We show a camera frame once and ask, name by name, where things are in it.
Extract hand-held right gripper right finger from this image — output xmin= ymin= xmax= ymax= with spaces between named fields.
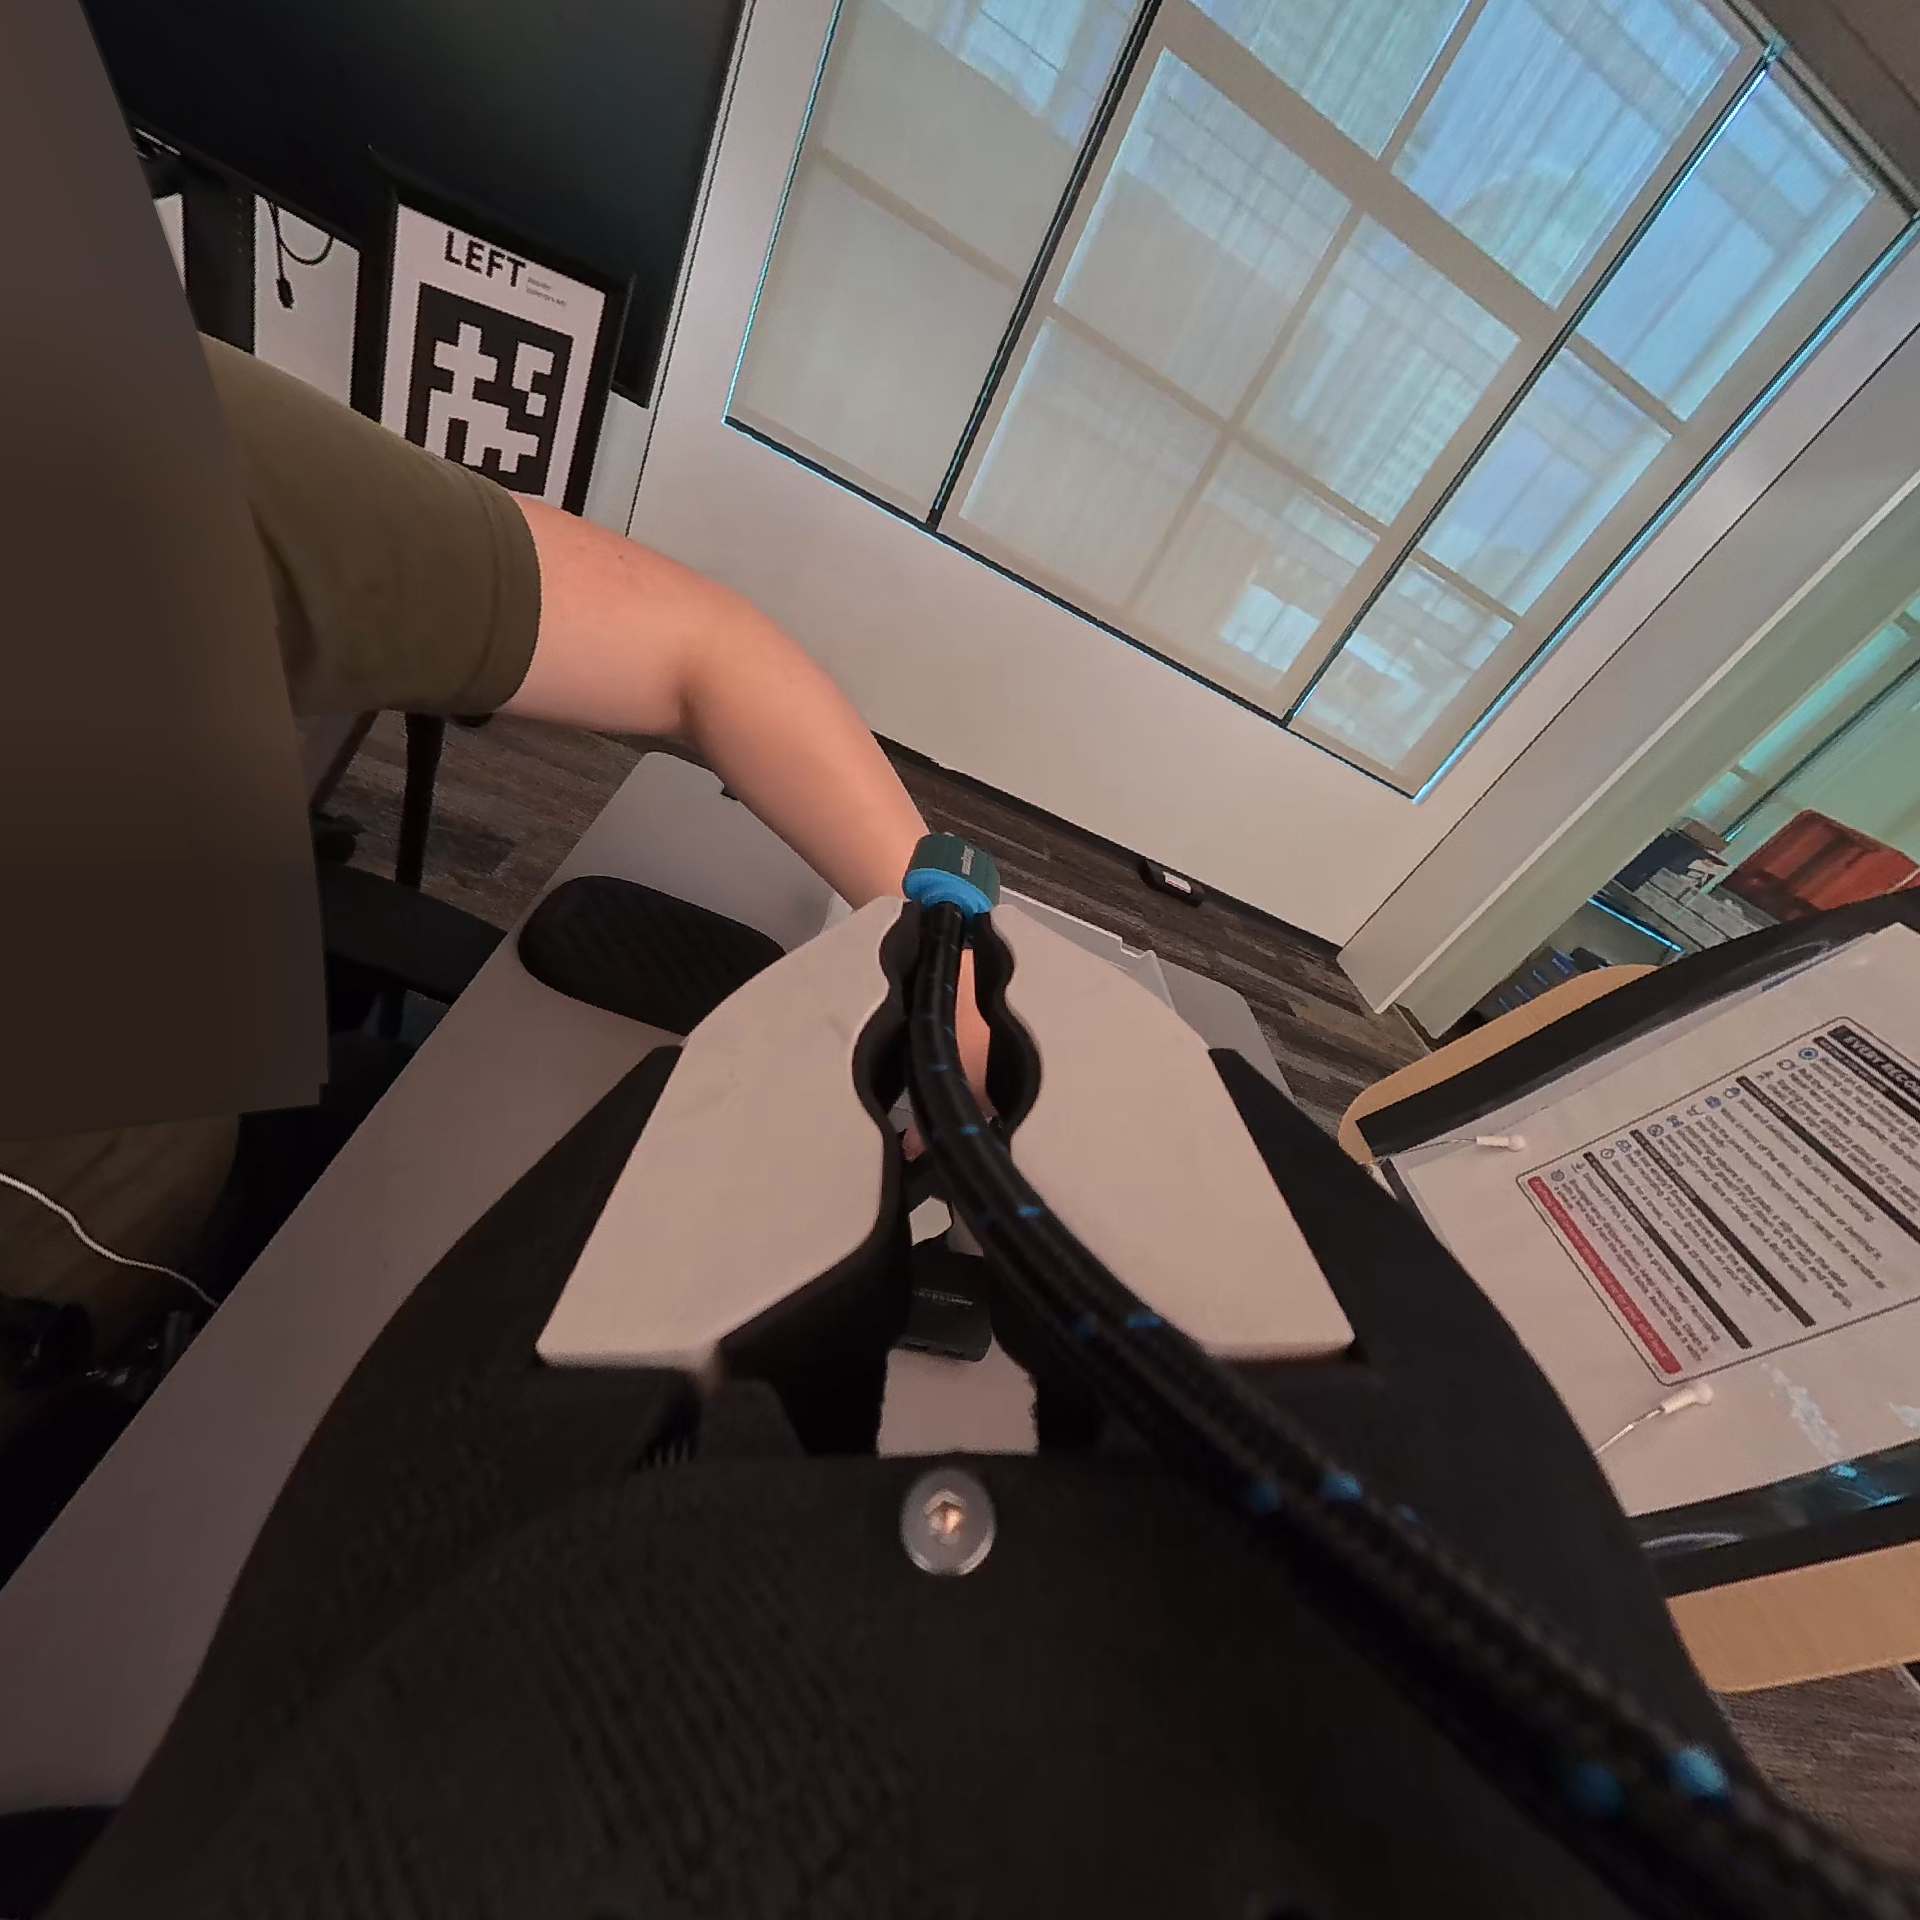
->
xmin=954 ymin=898 xmax=1364 ymax=1354

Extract white plastic box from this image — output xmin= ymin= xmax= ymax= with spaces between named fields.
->
xmin=983 ymin=890 xmax=1297 ymax=1102

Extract black mesh armrest pad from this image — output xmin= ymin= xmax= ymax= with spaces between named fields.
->
xmin=518 ymin=875 xmax=789 ymax=1043

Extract person's left forearm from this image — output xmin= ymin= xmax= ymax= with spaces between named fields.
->
xmin=501 ymin=498 xmax=941 ymax=921

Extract glass partition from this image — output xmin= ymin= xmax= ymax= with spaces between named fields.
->
xmin=1500 ymin=598 xmax=1920 ymax=1043

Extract plastic bag with printed label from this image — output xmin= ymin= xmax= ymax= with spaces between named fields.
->
xmin=1368 ymin=890 xmax=1920 ymax=1598

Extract olive shirt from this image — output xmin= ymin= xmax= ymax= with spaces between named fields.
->
xmin=206 ymin=337 xmax=539 ymax=719

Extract red container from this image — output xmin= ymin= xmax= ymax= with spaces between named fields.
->
xmin=1736 ymin=803 xmax=1920 ymax=905

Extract black braided hdmi cable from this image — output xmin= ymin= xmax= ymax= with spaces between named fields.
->
xmin=870 ymin=827 xmax=1920 ymax=1920

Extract white framed board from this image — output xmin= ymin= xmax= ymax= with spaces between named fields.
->
xmin=134 ymin=129 xmax=370 ymax=412

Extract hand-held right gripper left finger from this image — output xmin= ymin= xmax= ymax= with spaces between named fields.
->
xmin=533 ymin=898 xmax=916 ymax=1372

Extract printed marker sign board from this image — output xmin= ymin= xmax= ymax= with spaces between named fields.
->
xmin=370 ymin=164 xmax=634 ymax=509

